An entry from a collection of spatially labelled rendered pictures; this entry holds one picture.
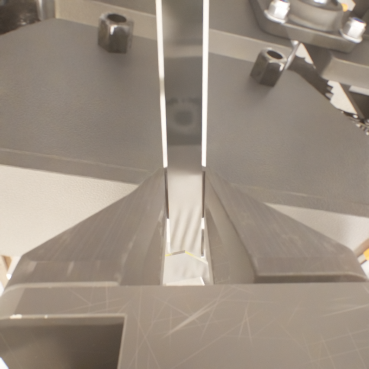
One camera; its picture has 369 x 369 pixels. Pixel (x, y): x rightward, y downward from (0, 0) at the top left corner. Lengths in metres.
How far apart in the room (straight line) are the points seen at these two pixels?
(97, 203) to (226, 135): 0.09
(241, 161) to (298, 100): 0.12
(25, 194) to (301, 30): 0.33
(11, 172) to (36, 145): 0.02
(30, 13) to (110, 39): 0.22
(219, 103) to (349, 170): 0.10
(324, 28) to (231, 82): 0.18
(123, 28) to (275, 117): 0.13
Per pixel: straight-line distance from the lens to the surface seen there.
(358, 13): 0.61
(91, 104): 0.21
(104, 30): 0.28
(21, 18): 0.47
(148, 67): 0.27
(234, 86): 0.28
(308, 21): 0.43
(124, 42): 0.28
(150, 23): 0.37
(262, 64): 0.30
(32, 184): 0.18
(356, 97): 0.60
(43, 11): 0.46
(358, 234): 0.23
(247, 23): 0.41
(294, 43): 0.47
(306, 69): 0.53
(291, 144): 0.23
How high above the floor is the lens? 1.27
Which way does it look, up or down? 41 degrees down
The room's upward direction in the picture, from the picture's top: 179 degrees clockwise
